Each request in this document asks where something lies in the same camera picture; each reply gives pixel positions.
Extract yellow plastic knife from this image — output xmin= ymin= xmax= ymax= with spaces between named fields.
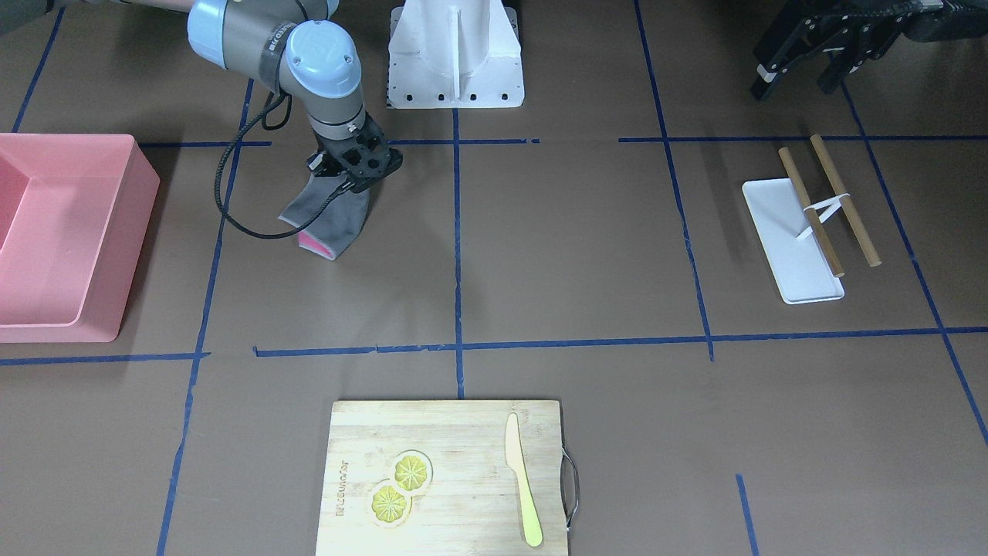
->
xmin=504 ymin=414 xmax=544 ymax=547

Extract grey wiping cloth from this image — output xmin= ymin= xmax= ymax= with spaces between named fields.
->
xmin=279 ymin=175 xmax=371 ymax=260

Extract bamboo cutting board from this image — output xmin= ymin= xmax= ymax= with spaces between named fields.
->
xmin=314 ymin=400 xmax=570 ymax=555

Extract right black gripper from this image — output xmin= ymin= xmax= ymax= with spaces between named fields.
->
xmin=306 ymin=112 xmax=404 ymax=193

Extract front lemon slice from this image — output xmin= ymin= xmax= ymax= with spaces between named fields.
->
xmin=370 ymin=483 xmax=411 ymax=527

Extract white rack tray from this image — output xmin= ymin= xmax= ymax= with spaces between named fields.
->
xmin=742 ymin=178 xmax=844 ymax=305

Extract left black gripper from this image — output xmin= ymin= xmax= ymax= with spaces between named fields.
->
xmin=750 ymin=1 xmax=986 ymax=102

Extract wooden rack rod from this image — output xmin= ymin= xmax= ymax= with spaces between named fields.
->
xmin=777 ymin=147 xmax=844 ymax=278
xmin=810 ymin=134 xmax=882 ymax=267

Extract white rack bracket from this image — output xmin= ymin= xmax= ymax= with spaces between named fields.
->
xmin=797 ymin=193 xmax=849 ymax=241

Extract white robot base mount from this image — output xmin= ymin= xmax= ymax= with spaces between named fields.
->
xmin=386 ymin=1 xmax=526 ymax=110

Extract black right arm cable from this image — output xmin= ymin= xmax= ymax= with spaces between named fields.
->
xmin=214 ymin=89 xmax=348 ymax=239

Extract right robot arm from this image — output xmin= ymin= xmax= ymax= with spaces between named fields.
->
xmin=151 ymin=1 xmax=403 ymax=193

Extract pink plastic bin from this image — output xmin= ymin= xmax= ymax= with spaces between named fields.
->
xmin=1 ymin=133 xmax=160 ymax=344

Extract metal cutting board handle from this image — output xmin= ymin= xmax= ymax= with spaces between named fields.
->
xmin=561 ymin=443 xmax=581 ymax=534

